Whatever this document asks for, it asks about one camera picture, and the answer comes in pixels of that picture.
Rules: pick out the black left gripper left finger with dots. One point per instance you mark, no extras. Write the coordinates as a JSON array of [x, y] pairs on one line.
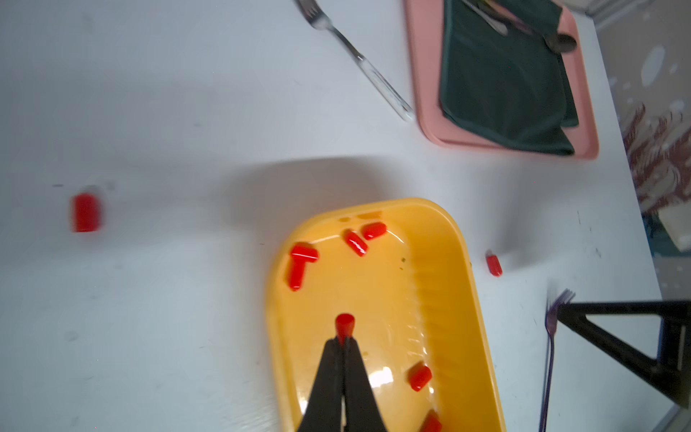
[[324, 408]]

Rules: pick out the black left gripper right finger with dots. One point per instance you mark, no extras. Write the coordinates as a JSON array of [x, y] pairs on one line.
[[361, 410]]

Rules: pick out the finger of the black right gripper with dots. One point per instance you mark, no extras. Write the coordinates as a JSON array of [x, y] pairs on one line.
[[669, 370]]

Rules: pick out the red sleeve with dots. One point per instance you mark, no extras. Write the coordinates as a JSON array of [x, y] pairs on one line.
[[296, 274], [431, 423], [419, 376], [356, 243], [344, 324], [374, 230], [86, 213], [493, 264], [304, 253]]

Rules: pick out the yellow plastic storage tray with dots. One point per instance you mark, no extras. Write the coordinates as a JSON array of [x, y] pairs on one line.
[[414, 300]]

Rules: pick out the red sleeve in tray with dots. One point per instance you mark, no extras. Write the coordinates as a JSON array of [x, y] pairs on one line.
[[431, 423], [296, 274], [374, 230], [304, 253], [419, 376], [356, 243]]

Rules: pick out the purple black fork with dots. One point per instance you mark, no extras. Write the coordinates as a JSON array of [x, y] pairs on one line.
[[553, 304]]

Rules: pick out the dark green cloth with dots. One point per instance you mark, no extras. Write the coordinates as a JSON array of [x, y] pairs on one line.
[[511, 90]]

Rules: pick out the dark spoon on cloth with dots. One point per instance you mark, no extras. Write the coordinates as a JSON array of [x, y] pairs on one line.
[[500, 20]]

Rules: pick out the pink plastic tray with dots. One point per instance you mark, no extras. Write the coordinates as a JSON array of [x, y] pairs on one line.
[[425, 40]]

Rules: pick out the silver fork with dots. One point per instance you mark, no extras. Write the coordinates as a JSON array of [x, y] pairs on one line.
[[317, 19]]

